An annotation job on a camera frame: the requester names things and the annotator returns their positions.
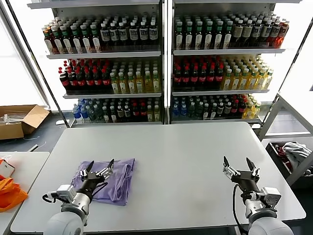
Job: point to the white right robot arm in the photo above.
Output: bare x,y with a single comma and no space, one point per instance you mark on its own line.
254,210

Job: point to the grey crumpled cloth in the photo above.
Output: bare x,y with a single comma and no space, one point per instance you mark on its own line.
296,149

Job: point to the white plastic strips bundle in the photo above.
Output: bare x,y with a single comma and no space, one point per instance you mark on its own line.
12,115

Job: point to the dark drink bottle beige label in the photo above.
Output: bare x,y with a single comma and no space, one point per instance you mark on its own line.
237,33
247,32

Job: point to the grey metal shelf unit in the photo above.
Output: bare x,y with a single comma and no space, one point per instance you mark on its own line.
105,55
227,51

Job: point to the black plastic crate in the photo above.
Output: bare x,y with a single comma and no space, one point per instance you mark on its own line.
271,149

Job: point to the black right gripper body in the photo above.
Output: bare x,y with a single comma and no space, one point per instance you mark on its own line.
245,180

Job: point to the orange fabric bag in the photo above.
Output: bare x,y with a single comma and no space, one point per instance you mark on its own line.
9,193

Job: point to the green tinted water bottle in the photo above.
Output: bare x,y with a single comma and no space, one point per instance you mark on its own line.
91,113
99,113
199,110
192,110

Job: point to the red crumpled cloth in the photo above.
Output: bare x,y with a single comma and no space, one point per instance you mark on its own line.
284,159

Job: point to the dark drink bottle white cap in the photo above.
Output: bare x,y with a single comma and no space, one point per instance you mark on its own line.
220,109
127,111
120,112
228,108

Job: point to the dark tea bottle green label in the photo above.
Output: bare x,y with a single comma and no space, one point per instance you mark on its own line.
198,38
189,38
96,40
228,36
208,37
67,42
58,42
218,37
77,41
179,38
86,41

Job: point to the open brown cardboard box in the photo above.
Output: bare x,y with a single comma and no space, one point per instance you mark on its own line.
34,117

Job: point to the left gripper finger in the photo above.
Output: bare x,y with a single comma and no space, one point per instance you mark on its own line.
85,172
106,172

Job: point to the purple t-shirt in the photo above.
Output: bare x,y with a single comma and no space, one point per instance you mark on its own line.
117,181

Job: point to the short grey metal bar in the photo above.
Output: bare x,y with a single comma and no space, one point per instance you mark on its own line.
33,148

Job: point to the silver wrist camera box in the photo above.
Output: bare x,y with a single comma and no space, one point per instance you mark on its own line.
65,191
270,194

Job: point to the cola bottle red cap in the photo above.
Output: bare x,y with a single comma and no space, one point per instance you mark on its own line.
194,78
202,77
73,81
135,112
65,82
235,108
105,80
177,78
142,111
89,81
97,80
185,78
81,81
242,107
210,77
219,77

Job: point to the dark bottle white label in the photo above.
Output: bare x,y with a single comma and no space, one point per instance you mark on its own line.
106,115
113,115
206,112
214,111

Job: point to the yellow juice bottle white cap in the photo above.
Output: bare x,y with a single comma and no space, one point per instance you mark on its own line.
255,110
149,114
157,113
139,84
261,80
156,83
123,85
244,81
114,85
228,82
236,82
131,85
248,111
268,80
148,84
253,81

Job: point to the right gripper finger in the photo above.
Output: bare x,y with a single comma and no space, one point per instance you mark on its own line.
256,172
230,171

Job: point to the dark slanted frame pole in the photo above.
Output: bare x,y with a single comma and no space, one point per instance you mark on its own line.
54,100

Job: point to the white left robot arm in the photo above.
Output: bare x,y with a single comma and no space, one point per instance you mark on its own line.
75,203

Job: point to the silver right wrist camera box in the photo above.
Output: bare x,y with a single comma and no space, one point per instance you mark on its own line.
270,194

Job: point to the blue water bottle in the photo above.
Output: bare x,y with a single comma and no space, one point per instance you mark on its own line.
76,113
84,113
176,111
183,110

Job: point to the dark drink bottle blue label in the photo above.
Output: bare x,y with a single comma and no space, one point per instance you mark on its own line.
153,32
266,31
134,33
105,35
275,31
256,31
124,34
114,35
143,33

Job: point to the white box orange flap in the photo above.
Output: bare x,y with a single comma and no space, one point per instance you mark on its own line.
6,169

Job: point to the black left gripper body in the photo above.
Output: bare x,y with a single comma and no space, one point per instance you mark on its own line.
91,180

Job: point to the grey metal frame table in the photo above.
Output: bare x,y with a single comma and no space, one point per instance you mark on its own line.
288,133

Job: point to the grey caster wheel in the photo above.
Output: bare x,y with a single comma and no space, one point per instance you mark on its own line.
308,171

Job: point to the small white floor object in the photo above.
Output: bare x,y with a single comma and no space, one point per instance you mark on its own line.
59,122

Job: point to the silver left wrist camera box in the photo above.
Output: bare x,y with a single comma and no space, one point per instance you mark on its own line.
65,191

